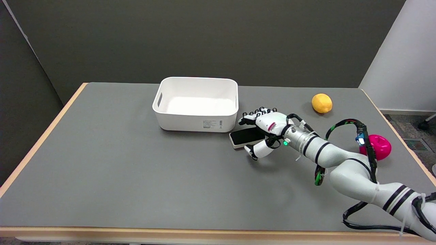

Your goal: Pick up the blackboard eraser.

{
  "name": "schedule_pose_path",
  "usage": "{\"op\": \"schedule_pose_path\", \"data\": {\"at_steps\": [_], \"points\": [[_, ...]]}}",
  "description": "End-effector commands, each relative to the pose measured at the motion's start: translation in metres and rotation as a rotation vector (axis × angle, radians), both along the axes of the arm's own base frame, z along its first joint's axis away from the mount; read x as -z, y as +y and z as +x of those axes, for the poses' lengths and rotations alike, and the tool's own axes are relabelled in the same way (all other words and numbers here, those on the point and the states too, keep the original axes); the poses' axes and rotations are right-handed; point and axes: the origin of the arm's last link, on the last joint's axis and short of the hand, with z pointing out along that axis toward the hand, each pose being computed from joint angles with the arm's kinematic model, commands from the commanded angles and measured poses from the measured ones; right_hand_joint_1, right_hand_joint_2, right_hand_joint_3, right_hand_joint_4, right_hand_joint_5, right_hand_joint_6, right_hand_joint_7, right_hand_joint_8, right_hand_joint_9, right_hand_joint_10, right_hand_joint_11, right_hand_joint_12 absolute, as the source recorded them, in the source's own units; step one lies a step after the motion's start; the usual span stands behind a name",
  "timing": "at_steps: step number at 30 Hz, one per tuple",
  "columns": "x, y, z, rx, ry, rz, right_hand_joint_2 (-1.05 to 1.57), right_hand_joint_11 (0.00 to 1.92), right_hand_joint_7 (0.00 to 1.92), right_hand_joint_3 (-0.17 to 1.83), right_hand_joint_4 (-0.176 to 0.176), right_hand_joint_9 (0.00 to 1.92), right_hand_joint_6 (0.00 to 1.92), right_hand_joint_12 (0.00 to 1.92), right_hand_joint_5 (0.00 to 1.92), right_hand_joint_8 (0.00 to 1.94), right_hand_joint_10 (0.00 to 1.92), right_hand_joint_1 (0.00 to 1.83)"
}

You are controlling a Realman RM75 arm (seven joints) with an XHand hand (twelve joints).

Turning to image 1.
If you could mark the yellow lemon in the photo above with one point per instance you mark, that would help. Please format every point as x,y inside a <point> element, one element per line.
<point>321,103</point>

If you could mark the black chair caster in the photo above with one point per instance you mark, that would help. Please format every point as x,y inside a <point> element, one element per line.
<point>425,123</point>

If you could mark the red apple toy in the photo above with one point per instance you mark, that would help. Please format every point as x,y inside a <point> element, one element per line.
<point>379,146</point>

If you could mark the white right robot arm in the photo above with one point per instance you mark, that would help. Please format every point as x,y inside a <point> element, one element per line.
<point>354,170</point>

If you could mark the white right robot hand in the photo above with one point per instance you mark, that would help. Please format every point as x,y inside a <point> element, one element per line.
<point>269,131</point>

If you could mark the white plastic storage bin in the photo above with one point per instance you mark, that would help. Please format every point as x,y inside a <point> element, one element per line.
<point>196,103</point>

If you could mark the black white blackboard eraser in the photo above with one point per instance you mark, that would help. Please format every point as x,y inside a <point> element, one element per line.
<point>245,136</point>

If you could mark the floor vent grille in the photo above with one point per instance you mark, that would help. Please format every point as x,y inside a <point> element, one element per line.
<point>415,145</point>

